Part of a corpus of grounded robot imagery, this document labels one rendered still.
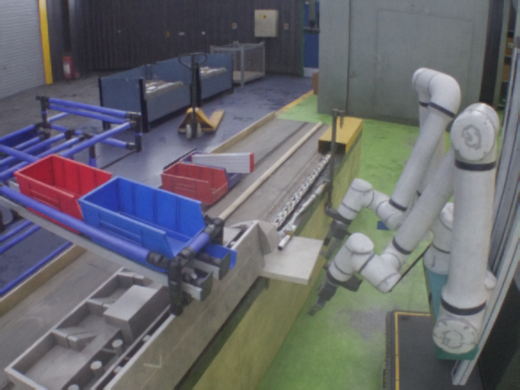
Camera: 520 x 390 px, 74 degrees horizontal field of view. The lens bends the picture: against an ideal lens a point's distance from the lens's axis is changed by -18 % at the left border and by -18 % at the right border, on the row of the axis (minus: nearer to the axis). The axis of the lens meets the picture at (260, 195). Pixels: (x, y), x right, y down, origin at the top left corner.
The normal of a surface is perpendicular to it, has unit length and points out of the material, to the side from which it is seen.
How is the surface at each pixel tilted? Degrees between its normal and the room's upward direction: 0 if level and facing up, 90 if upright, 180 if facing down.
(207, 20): 90
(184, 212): 88
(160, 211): 88
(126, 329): 85
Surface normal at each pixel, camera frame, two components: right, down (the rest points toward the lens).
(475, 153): -0.59, 0.33
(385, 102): -0.39, 0.40
